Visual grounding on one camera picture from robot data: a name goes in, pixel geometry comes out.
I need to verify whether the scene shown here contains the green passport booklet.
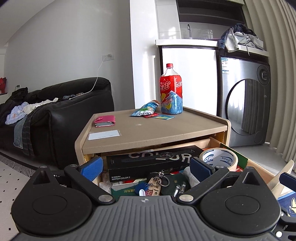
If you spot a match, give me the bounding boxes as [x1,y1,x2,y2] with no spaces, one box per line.
[111,178,147,200]

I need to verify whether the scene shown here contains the wall power socket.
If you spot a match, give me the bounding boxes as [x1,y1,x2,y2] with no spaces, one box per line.
[102,53,114,62]

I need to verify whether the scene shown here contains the blue Dentaure snack pouch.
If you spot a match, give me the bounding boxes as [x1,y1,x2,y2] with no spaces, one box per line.
[130,100,159,117]

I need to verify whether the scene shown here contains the red bouquet on shelf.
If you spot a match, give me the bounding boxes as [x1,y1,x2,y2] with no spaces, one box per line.
[0,77,6,94]

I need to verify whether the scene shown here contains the red iced tea bottle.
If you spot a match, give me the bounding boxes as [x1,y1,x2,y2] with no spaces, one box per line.
[159,63,183,115]

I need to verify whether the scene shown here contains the patterned floor rug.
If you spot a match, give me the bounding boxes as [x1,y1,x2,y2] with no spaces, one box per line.
[0,156,35,240]

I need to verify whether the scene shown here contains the white fridge cabinet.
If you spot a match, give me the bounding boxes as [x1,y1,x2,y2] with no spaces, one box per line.
[156,39,218,115]

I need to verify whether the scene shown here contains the blue plastic card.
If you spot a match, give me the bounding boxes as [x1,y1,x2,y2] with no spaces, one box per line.
[153,115,174,120]

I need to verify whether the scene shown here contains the bunch of keys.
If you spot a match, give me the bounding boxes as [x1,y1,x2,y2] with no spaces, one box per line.
[135,170,170,196]

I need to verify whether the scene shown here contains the white card on cabinet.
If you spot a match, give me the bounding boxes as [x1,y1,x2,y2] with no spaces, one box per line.
[88,130,120,141]

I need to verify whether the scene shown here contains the black leather sofa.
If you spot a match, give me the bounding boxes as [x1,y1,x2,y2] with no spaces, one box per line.
[1,77,114,169]

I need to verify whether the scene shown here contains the red sauce packet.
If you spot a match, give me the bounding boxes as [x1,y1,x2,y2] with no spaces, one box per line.
[143,113,159,118]

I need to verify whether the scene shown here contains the pile of clothes on counter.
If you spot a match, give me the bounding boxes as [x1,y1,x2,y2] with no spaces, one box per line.
[217,23,264,53]

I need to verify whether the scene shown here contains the clothes on sofa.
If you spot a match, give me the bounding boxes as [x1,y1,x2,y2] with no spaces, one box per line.
[5,92,84,157]

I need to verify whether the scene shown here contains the clear packing tape roll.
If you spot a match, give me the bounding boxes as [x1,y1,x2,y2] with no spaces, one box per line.
[199,148,238,172]

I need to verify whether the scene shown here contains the black watch box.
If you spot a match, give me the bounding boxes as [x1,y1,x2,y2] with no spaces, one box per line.
[107,145,203,182]

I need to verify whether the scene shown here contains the white plastic bag in drawer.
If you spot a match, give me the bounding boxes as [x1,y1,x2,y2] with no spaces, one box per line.
[182,166,200,188]

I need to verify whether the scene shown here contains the beige curtain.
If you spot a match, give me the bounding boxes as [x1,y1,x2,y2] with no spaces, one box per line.
[244,1,295,162]

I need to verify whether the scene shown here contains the pink card wallet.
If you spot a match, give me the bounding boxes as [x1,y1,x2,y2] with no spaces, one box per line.
[94,115,115,128]

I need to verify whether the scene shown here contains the white charging cable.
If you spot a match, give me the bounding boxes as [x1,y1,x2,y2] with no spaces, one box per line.
[69,56,110,100]

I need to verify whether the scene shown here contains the kitchen faucet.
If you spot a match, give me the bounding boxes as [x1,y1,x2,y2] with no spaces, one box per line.
[187,24,193,39]

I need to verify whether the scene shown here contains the silver washing machine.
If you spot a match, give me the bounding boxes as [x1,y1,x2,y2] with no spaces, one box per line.
[220,57,271,147]

